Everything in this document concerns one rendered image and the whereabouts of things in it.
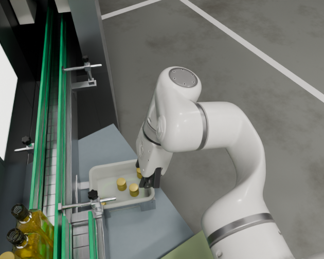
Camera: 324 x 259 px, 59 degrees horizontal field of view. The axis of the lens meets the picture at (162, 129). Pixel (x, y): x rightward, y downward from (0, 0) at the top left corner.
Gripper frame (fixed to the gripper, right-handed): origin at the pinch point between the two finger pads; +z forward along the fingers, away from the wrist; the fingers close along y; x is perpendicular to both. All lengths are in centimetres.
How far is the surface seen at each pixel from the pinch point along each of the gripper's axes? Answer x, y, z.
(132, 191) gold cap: 5.8, -14.4, 36.4
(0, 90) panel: -39, -46, 20
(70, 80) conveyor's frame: -16, -72, 36
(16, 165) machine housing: -35, -32, 45
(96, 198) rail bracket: -8.7, -5.7, 23.0
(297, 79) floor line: 181, -137, 73
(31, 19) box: -34, -102, 25
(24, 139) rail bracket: -30.2, -29.7, 25.6
